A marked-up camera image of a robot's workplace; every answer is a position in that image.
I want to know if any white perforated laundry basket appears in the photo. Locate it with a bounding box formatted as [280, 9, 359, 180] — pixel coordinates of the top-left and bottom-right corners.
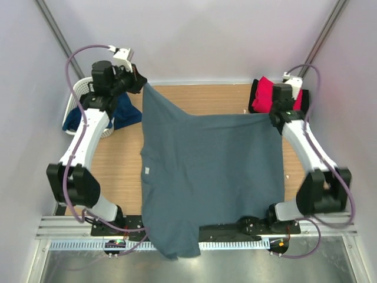
[62, 77, 114, 138]

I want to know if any right aluminium corner post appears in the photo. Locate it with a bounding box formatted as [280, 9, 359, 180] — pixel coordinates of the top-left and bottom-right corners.
[305, 0, 349, 65]

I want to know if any grey-blue t shirt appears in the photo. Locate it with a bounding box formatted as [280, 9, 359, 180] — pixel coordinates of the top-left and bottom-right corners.
[141, 85, 285, 260]

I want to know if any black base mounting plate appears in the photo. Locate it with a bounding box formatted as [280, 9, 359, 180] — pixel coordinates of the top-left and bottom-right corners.
[90, 217, 301, 242]

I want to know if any left wrist camera housing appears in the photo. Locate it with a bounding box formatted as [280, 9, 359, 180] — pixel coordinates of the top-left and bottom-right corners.
[113, 48, 134, 73]

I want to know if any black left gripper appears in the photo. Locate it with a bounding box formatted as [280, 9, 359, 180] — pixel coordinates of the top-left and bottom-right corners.
[110, 62, 147, 98]

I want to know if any navy blue t shirt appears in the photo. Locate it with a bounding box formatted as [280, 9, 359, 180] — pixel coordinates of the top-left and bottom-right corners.
[62, 93, 142, 133]

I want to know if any aluminium corner post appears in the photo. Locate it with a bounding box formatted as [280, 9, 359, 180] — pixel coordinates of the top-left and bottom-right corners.
[34, 0, 86, 80]
[305, 0, 349, 65]

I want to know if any left aluminium corner post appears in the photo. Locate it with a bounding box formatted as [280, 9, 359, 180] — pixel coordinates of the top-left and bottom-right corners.
[34, 0, 86, 80]

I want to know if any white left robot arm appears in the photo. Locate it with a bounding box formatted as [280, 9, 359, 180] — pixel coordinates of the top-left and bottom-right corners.
[47, 61, 147, 236]

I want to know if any folded black t shirt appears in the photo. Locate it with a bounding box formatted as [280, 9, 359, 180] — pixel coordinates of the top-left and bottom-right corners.
[247, 78, 310, 114]

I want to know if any aluminium frame rail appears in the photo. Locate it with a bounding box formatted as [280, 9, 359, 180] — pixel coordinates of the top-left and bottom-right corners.
[35, 212, 358, 239]

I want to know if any right wrist camera housing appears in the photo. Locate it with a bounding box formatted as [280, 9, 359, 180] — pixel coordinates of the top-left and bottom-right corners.
[282, 73, 303, 100]

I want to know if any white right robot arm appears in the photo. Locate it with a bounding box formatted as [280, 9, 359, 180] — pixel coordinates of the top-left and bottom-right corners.
[265, 82, 355, 233]

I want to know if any folded pink t shirt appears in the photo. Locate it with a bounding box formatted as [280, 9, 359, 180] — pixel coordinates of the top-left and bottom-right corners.
[252, 76, 303, 114]

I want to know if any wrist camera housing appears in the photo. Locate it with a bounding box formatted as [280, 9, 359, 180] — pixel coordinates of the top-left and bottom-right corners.
[282, 73, 303, 100]
[113, 48, 134, 73]

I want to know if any white slotted cable duct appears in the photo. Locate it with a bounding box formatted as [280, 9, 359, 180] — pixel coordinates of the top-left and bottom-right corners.
[49, 238, 270, 251]

